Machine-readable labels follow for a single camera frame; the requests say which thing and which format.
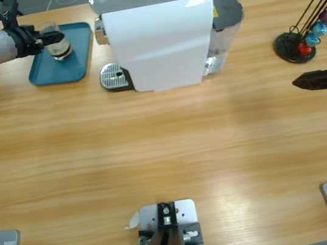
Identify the white tape piece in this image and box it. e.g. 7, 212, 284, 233
121, 211, 142, 231

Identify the light blue coffee capsule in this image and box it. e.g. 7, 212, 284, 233
310, 20, 327, 38
303, 31, 321, 48

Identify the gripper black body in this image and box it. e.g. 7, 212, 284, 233
7, 22, 47, 60

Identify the clear water tank dark lid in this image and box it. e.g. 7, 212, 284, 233
200, 0, 251, 61

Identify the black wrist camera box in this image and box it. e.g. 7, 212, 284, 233
0, 0, 22, 30

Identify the clear glass cup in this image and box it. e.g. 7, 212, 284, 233
33, 18, 75, 65

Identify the red coffee capsule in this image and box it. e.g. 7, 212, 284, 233
297, 40, 317, 57

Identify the white capsule coffee machine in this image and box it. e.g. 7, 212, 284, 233
88, 0, 234, 101

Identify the black capsule holder with rods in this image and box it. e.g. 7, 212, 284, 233
267, 0, 327, 68

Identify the teal plastic tray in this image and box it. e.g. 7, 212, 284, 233
21, 20, 101, 90

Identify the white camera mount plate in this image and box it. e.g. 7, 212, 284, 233
134, 197, 205, 245

